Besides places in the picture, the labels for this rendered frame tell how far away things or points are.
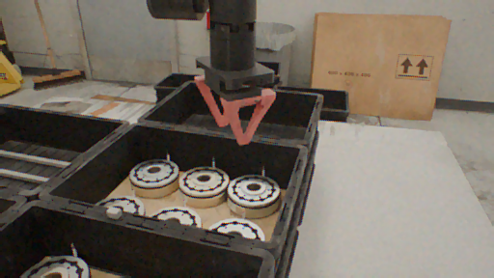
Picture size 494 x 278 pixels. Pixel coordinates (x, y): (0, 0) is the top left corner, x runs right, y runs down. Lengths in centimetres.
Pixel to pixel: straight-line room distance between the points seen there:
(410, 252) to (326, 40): 253
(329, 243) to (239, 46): 55
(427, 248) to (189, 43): 311
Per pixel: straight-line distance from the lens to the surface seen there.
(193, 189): 74
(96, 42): 413
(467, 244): 98
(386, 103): 331
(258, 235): 63
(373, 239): 90
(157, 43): 379
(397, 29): 328
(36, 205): 66
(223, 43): 44
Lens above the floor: 129
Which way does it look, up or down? 28 degrees down
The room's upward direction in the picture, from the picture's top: straight up
